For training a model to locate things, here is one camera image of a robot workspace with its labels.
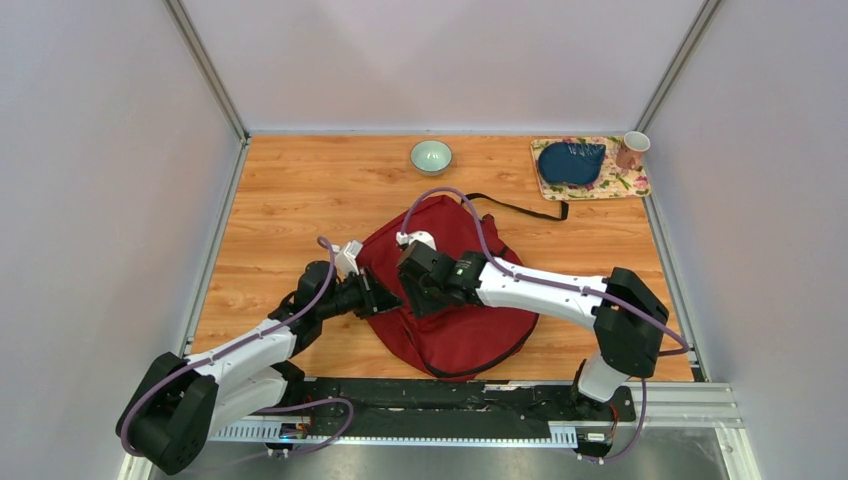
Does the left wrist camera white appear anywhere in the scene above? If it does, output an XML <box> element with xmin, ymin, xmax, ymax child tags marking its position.
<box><xmin>332</xmin><ymin>240</ymin><xmax>363</xmax><ymax>279</ymax></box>

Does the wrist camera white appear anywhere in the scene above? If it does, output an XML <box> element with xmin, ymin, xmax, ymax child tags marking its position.
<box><xmin>395</xmin><ymin>230</ymin><xmax>436</xmax><ymax>250</ymax></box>
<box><xmin>332</xmin><ymin>240</ymin><xmax>363</xmax><ymax>279</ymax></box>

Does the dark blue leaf plate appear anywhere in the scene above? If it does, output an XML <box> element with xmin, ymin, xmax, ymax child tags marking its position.
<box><xmin>537</xmin><ymin>142</ymin><xmax>606</xmax><ymax>186</ymax></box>

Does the dark red student backpack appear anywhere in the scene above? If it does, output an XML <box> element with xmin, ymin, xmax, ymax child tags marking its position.
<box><xmin>356</xmin><ymin>195</ymin><xmax>539</xmax><ymax>381</ymax></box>

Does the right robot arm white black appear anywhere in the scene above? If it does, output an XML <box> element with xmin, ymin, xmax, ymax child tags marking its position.
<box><xmin>397</xmin><ymin>241</ymin><xmax>672</xmax><ymax>419</ymax></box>

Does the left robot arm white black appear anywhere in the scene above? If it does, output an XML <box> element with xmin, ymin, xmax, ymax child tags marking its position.
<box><xmin>116</xmin><ymin>261</ymin><xmax>404</xmax><ymax>475</ymax></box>

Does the aluminium frame rail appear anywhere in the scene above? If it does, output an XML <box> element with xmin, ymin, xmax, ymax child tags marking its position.
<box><xmin>127</xmin><ymin>372</ymin><xmax>743</xmax><ymax>475</ymax></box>

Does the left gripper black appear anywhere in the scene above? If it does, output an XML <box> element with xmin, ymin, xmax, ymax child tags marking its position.
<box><xmin>318</xmin><ymin>266</ymin><xmax>405</xmax><ymax>321</ymax></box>

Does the pale green ceramic bowl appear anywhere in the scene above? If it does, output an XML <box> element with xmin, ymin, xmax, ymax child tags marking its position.
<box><xmin>410</xmin><ymin>139</ymin><xmax>453</xmax><ymax>176</ymax></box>

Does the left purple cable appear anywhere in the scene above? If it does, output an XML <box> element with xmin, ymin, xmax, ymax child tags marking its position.
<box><xmin>119</xmin><ymin>235</ymin><xmax>355</xmax><ymax>458</ymax></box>

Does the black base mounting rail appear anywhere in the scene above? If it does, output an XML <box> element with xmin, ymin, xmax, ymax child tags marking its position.
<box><xmin>278</xmin><ymin>377</ymin><xmax>636</xmax><ymax>440</ymax></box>

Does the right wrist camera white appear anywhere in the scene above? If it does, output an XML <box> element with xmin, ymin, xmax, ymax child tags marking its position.
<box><xmin>395</xmin><ymin>230</ymin><xmax>436</xmax><ymax>250</ymax></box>

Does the pink floral mug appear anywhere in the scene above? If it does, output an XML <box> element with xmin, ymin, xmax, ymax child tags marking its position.
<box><xmin>615</xmin><ymin>131</ymin><xmax>651</xmax><ymax>170</ymax></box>

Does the floral rectangular tray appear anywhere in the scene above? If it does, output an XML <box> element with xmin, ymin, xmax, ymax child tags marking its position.
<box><xmin>530</xmin><ymin>135</ymin><xmax>651</xmax><ymax>201</ymax></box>

